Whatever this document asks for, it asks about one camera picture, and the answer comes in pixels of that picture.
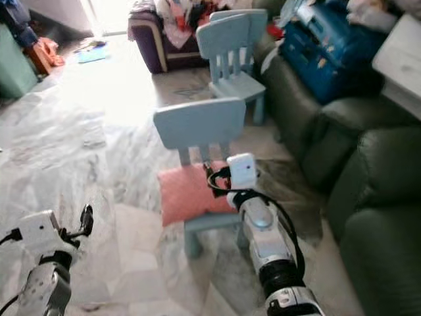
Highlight pile of colourful clothes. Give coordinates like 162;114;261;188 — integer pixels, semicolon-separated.
151;0;228;48

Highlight blue floor mat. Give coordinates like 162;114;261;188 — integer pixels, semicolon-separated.
76;41;111;65

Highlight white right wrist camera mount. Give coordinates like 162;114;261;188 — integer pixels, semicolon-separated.
226;153;260;192

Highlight dark blue garment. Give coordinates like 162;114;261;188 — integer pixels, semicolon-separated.
0;0;39;48

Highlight pale crumpled clothes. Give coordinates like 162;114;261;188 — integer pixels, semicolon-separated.
345;0;405;34

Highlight small red item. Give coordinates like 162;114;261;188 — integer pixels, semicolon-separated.
266;23;285;40

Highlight orange toy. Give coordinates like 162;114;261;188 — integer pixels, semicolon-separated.
30;36;65;75

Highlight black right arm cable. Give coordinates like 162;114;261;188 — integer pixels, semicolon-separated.
207;168;307;280

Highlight pink bumpy pillow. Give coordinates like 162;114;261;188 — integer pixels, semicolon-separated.
157;161;237;228

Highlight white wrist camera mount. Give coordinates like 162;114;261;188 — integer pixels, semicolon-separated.
18;210;64;259
226;153;260;192

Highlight purple armchair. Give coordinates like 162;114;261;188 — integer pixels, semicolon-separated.
128;0;211;75

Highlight dark green leather sofa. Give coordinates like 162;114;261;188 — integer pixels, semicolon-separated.
253;30;421;316

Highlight light blue child chair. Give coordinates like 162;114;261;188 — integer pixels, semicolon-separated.
195;13;268;127
209;9;269;50
153;97;252;259

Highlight blue hard suitcase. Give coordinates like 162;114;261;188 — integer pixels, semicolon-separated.
278;0;399;106

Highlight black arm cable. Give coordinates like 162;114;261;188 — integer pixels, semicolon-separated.
0;227;22;246
207;168;307;280

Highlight teal cabinet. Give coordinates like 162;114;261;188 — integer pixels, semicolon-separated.
0;23;39;103

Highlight white appliance box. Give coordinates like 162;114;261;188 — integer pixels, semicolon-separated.
372;13;421;122

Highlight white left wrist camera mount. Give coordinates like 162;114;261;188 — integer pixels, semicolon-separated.
18;210;64;259

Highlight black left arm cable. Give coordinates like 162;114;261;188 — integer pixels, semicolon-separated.
0;227;22;246

